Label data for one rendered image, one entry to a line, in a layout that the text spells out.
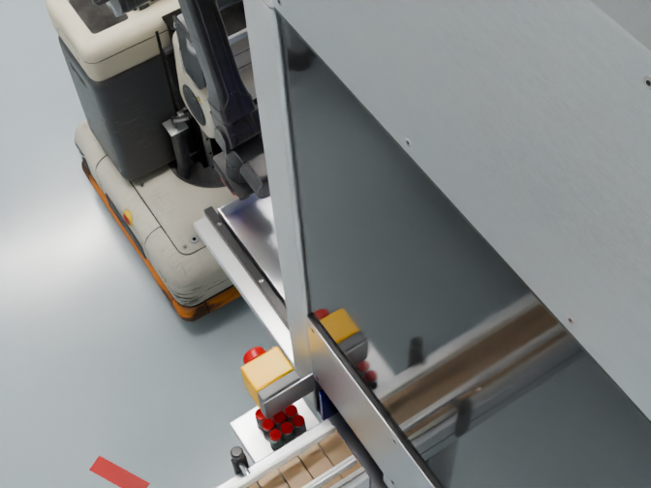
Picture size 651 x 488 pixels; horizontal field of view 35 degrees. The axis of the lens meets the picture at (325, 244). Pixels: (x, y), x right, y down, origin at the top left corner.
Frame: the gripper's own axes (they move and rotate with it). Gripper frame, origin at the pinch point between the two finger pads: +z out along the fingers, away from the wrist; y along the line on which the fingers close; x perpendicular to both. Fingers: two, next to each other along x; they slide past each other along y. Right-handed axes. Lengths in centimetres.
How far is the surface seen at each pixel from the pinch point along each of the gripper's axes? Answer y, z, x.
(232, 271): 12.8, 1.3, -9.7
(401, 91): 48, -106, -13
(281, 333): 28.8, -1.5, -9.2
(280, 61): 30, -88, -13
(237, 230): 5.6, 2.3, -4.3
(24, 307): -48, 102, -44
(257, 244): 10.3, 1.4, -2.8
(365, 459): 56, -6, -10
